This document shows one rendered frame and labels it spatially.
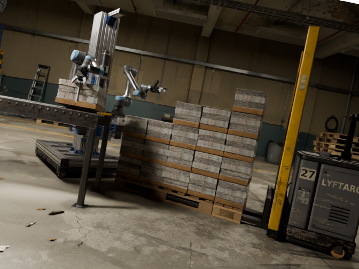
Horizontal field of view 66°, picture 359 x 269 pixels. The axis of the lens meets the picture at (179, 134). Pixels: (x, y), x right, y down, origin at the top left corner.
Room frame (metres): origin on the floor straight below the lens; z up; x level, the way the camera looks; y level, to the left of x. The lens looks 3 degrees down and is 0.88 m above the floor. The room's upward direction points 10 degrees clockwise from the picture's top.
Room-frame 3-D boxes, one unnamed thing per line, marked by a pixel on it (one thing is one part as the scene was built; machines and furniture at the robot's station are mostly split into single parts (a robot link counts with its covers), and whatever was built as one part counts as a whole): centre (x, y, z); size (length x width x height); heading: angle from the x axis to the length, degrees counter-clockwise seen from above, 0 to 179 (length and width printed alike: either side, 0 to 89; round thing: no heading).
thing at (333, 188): (2.57, -1.42, 0.40); 0.69 x 0.55 x 0.80; 161
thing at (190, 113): (3.04, -0.10, 0.95); 0.38 x 0.29 x 0.23; 161
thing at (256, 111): (2.84, -0.66, 0.63); 0.38 x 0.29 x 0.97; 161
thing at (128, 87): (3.71, 0.79, 1.19); 0.15 x 0.12 x 0.55; 155
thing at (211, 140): (3.08, 0.03, 0.42); 1.17 x 0.39 x 0.83; 71
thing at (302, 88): (2.38, -0.96, 0.97); 0.09 x 0.09 x 1.75; 71
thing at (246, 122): (2.84, -0.66, 0.65); 0.39 x 0.30 x 1.29; 161
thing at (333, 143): (8.02, -4.73, 0.65); 1.33 x 0.94 x 1.30; 96
